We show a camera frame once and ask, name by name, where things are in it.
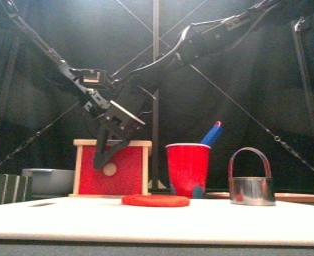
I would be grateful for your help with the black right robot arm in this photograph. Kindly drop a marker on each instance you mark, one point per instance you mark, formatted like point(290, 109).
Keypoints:
point(208, 33)

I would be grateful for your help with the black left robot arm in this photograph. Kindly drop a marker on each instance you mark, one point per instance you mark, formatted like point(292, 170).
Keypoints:
point(34, 36)

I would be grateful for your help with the wooden drawer box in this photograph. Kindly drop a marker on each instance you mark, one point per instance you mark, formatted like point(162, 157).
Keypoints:
point(139, 143)

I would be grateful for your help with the red drawer with wooden knob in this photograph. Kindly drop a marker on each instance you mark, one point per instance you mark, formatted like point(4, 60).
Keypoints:
point(127, 180)

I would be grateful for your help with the grey bowl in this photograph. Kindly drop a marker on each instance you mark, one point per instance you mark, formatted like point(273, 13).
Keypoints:
point(53, 183)

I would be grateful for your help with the flat red dough disc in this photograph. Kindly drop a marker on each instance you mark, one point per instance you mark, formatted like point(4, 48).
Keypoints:
point(155, 200)

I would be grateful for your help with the red plastic cup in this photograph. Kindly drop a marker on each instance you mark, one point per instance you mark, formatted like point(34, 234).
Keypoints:
point(187, 166)

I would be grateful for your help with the blue plastic utensil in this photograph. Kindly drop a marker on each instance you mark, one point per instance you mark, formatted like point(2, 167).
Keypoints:
point(213, 135)

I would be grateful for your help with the small blue object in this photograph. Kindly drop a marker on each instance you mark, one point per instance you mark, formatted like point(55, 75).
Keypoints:
point(198, 192)

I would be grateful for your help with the white cutting board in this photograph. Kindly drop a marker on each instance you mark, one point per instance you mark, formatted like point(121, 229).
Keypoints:
point(163, 226)

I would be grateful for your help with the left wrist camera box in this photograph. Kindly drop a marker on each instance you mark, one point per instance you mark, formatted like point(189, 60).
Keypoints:
point(93, 77)

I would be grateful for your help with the black vertical frame pole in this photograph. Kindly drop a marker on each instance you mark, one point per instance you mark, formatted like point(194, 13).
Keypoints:
point(155, 160)

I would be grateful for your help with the white pole base bracket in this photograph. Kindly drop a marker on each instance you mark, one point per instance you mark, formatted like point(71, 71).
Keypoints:
point(162, 186)

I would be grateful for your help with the grey metal frame post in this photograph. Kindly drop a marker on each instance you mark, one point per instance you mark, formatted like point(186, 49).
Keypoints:
point(309, 100)

